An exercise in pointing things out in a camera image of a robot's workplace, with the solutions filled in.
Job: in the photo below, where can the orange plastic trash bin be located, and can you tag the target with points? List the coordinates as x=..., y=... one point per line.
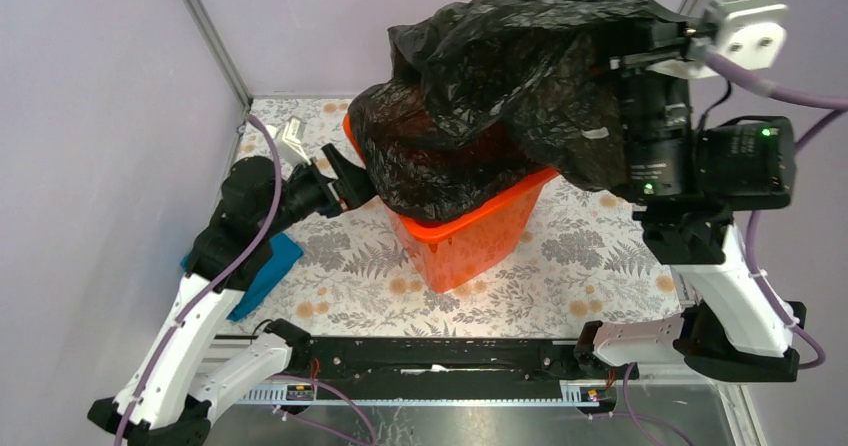
x=448, y=255

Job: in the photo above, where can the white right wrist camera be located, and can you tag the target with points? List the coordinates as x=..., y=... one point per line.
x=750, y=33

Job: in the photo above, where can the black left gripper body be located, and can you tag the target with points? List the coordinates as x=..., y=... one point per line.
x=308, y=192

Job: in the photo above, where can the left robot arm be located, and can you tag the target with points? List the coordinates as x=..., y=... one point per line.
x=165, y=403

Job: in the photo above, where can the floral patterned table mat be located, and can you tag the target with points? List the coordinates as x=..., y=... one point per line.
x=580, y=258

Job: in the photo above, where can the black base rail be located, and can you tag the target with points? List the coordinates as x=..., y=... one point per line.
x=432, y=369

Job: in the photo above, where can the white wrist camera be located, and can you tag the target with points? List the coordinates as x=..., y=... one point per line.
x=288, y=141
x=750, y=33

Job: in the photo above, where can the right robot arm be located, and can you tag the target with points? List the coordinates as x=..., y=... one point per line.
x=737, y=331

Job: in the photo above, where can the black plastic trash bag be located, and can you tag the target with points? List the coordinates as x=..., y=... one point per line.
x=486, y=92

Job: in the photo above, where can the blue folded cloth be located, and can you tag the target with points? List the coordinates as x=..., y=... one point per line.
x=268, y=277

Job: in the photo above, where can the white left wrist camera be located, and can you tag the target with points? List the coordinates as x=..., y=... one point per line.
x=288, y=141

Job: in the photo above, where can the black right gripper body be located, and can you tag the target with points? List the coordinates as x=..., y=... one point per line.
x=657, y=138

